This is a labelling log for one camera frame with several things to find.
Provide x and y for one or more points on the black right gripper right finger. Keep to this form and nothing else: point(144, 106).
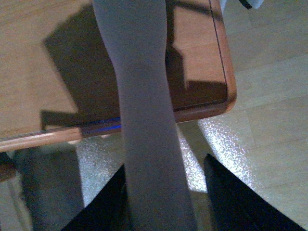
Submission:
point(237, 207)

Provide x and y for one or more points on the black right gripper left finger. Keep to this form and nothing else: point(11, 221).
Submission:
point(108, 211)

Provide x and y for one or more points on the wooden nightstand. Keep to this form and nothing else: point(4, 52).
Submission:
point(57, 82)

